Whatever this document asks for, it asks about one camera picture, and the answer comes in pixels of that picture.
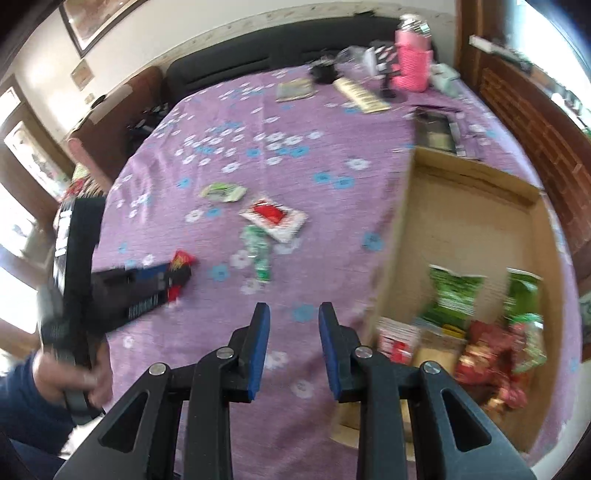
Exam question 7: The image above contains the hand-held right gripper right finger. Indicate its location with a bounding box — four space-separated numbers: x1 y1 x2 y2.
318 302 536 480

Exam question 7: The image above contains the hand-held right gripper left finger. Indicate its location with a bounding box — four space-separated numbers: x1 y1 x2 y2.
53 303 271 480

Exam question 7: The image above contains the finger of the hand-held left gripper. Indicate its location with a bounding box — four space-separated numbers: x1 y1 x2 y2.
124 263 193 299

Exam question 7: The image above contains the red candy packet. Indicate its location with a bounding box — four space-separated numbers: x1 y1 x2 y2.
165 249 198 302

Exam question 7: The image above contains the white red snack packet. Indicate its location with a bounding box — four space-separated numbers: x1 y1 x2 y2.
239 197 308 244
375 318 422 364

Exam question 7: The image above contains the yellow biscuit packet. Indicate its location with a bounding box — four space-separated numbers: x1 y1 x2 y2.
413 327 468 367

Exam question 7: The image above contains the green pea snack packet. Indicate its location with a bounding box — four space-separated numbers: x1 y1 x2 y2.
417 263 489 331
502 267 544 324

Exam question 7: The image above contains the dark red nut packet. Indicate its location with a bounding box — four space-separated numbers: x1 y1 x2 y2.
454 322 514 385

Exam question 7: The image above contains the small red snack packet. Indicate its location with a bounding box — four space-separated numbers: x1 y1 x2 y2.
482 382 528 412

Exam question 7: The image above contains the cardboard box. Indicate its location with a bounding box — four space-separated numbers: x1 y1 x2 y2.
330 147 571 455

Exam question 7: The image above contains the small green snack packet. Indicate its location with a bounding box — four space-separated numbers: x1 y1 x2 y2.
508 313 549 376

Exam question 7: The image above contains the person's left forearm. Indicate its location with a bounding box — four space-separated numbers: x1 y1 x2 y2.
0 354 75 464

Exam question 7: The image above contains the person's left hand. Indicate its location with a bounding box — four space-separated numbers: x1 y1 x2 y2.
34 340 115 411

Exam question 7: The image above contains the green white snack packet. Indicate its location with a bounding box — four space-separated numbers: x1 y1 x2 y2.
239 224 275 283

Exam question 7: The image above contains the pale green snack packet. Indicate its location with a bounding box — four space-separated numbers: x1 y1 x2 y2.
199 182 247 203

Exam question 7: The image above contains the brown wooden chair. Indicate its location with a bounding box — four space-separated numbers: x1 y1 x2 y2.
66 66 163 186

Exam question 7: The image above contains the purple floral tablecloth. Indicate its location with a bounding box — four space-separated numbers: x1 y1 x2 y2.
87 62 583 480

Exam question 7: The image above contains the olive notebook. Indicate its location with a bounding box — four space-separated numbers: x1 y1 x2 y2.
276 78 318 103

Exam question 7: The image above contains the black sofa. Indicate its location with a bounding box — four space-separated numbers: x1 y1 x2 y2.
165 17 403 101

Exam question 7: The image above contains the cream tube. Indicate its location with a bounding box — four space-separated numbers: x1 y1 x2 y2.
333 77 392 114

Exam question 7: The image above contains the black pouch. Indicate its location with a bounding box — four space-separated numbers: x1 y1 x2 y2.
311 56 341 85

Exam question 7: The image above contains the black hand-shaped stand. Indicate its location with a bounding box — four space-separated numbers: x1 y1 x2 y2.
373 43 408 101

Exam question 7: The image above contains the clear plastic bag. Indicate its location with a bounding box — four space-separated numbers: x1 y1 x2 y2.
336 45 378 80

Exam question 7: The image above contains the light green container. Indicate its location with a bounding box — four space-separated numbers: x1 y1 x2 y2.
431 64 463 97

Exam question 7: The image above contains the pink sleeved bottle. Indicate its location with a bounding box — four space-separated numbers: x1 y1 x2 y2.
392 13 435 94

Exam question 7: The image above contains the framed wall picture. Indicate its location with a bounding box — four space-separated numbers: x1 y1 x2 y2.
58 0 146 59

